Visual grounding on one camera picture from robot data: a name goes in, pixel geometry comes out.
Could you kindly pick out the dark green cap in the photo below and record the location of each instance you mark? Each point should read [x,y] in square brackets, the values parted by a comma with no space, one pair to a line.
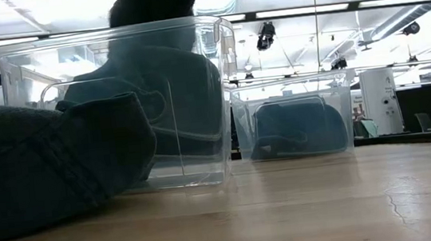
[189,99]
[155,2]

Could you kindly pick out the large clear plastic bin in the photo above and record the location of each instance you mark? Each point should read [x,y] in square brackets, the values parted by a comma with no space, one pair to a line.
[205,97]

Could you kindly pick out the dark blue cap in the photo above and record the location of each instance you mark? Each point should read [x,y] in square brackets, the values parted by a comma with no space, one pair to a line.
[300,127]
[44,166]

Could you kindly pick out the small clear plastic bin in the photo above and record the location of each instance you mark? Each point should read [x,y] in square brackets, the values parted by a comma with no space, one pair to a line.
[348,122]

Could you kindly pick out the black overhead beam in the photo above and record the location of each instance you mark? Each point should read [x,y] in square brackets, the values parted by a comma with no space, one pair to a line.
[356,5]

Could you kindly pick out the black aluminium table frame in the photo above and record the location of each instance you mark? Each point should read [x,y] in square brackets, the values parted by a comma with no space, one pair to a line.
[414,139]

